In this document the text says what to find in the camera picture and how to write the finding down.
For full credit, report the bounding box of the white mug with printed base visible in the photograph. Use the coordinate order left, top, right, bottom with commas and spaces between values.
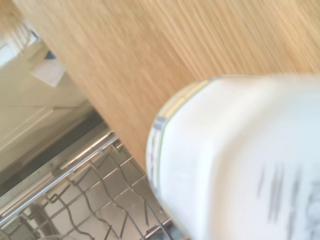
145, 74, 320, 240

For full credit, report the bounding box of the built-in dishwasher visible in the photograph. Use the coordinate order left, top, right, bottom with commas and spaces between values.
0, 112, 176, 240

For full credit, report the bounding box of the grey wire dishwasher rack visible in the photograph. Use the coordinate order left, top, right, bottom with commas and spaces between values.
0, 131, 176, 240

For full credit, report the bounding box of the cream cabinet with bar handle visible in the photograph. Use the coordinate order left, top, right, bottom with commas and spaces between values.
0, 19, 88, 153

